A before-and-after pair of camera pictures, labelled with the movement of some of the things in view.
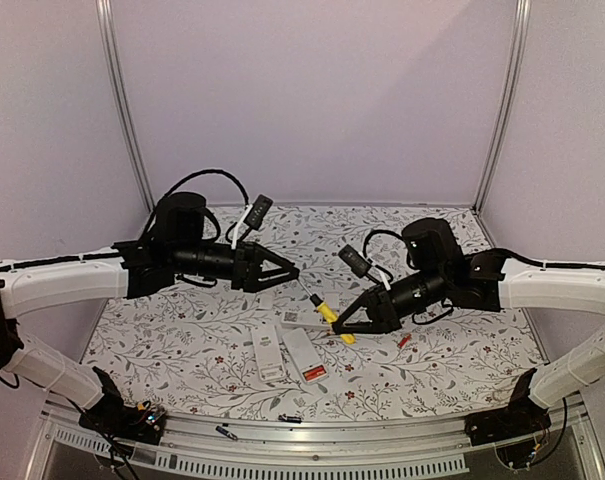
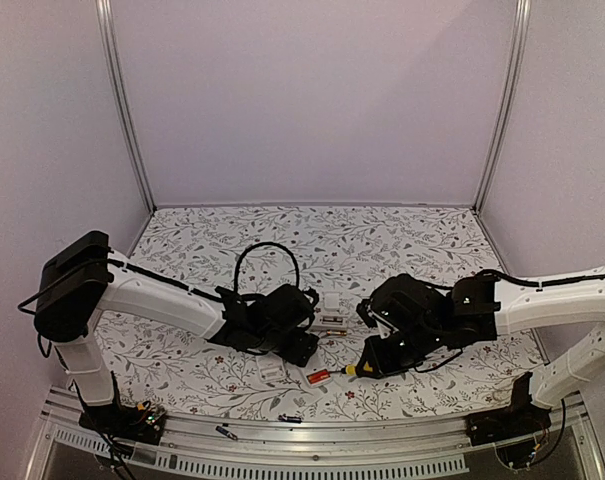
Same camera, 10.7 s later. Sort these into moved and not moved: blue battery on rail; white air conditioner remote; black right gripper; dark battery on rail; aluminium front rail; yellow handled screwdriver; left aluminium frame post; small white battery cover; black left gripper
Moved: yellow handled screwdriver; black right gripper; black left gripper
Not moved: aluminium front rail; white air conditioner remote; blue battery on rail; dark battery on rail; left aluminium frame post; small white battery cover
